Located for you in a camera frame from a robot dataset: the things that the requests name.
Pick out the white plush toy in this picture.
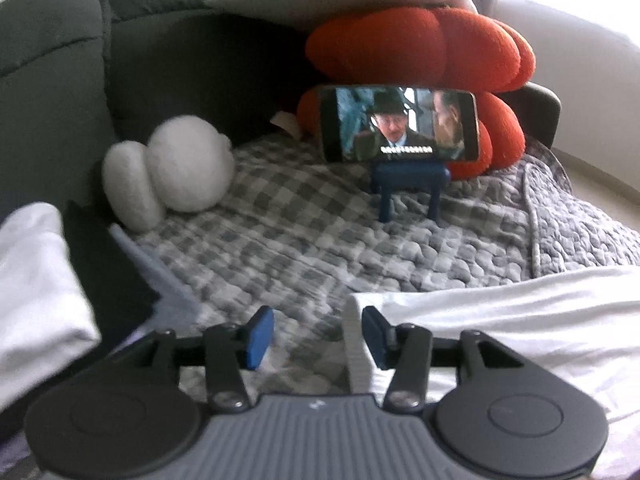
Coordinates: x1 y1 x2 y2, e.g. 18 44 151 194
102 115 236 233

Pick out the dark grey sofa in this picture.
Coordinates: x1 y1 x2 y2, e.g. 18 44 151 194
0 0 562 356

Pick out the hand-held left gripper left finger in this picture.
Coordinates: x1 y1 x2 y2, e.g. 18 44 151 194
115 306 276 413

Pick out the blue phone stand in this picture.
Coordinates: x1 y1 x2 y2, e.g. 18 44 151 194
370 157 451 223

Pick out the black smartphone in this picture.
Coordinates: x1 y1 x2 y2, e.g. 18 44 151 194
317 85 483 163

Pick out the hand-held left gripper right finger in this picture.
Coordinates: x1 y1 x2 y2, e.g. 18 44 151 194
361 306 541 413

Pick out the grey checkered quilted blanket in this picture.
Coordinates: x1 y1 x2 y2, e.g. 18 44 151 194
107 135 640 406

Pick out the orange knot cushion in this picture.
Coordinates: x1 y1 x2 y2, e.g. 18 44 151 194
295 5 537 181

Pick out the white t-shirt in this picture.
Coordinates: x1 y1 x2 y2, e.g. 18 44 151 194
0 202 102 411
342 265 640 480

